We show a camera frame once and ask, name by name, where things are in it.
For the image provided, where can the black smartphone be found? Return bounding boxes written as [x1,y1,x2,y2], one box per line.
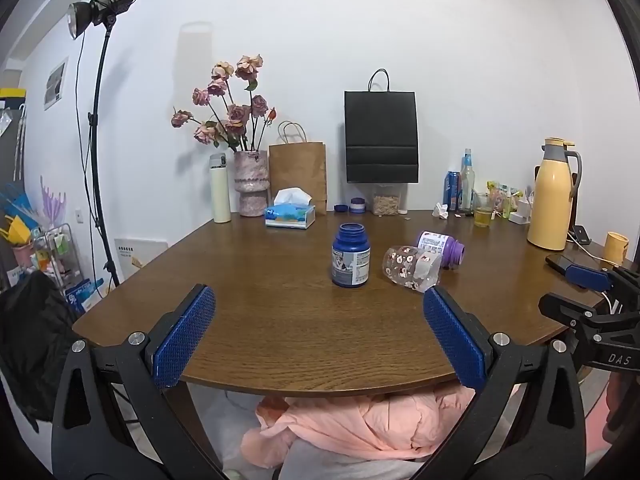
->
[545,253,608,277]

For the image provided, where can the white charger block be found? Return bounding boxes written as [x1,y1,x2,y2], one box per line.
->
[509,199,534,225]

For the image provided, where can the black paper bag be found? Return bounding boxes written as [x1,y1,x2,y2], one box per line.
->
[344,68,419,184]

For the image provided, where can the blue drink can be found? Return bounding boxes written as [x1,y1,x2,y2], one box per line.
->
[444,170,462,212]

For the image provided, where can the wall poster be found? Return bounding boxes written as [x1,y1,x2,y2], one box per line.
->
[43,56,69,111]

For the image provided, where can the dried pink rose bouquet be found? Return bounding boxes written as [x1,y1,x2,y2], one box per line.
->
[171,53,277,153]

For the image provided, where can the blue supplement bottle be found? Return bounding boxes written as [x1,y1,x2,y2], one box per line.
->
[331,223,371,289]

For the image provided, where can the purple coral ornament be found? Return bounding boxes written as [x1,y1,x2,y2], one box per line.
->
[40,176,67,231]

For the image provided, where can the white thermos flask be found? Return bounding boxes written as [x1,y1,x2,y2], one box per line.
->
[209,153,232,224]

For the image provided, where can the clear glass bottle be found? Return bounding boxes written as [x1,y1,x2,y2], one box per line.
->
[460,148,476,212]

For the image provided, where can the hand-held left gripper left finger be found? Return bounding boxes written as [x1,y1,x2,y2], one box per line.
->
[51,284,226,480]

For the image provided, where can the black jacket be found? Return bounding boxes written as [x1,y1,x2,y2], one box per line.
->
[0,270,84,434]

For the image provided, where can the brown paper bag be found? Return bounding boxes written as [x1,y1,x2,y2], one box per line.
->
[268,121,328,217]

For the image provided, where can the pink speckled vase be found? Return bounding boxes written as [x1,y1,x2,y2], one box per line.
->
[233,150,271,218]

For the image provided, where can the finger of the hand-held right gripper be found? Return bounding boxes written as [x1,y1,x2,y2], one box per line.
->
[565,264,640,302]
[538,292,608,335]

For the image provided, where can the white printed board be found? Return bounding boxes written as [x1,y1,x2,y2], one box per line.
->
[114,238,169,281]

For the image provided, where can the blue packets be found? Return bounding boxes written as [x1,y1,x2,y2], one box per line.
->
[65,278,109,314]

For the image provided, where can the glass of yellow liquid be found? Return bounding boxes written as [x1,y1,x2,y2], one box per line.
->
[473,192,491,228]

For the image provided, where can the yellow thermos jug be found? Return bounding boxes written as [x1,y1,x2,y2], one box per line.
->
[527,137,583,251]

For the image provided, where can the yellow mug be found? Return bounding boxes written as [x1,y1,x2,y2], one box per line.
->
[602,232,630,264]

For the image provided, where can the purple capped bottle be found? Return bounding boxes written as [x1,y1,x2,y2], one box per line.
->
[417,230,466,271]

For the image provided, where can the blue tissue box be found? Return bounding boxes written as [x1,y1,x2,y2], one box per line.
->
[265,188,316,230]

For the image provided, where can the wire storage rack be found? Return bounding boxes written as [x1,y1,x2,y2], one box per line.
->
[31,224,83,306]

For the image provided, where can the pink jacket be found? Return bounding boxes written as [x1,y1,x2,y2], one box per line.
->
[241,389,476,471]

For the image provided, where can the clear patterned plastic cup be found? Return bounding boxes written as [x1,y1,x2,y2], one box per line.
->
[382,245,444,294]

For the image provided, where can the clear cereal container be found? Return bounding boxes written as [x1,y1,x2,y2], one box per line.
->
[371,183,402,216]

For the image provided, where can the colourful snack packets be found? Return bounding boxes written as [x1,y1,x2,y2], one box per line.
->
[487,181,524,219]

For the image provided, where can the white cable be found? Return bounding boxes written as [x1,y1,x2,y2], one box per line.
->
[567,232,617,265]

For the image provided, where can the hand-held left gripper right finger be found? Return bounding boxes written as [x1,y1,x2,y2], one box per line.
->
[410,286,587,480]

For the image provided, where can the black light stand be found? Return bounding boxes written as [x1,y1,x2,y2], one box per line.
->
[75,24,124,289]

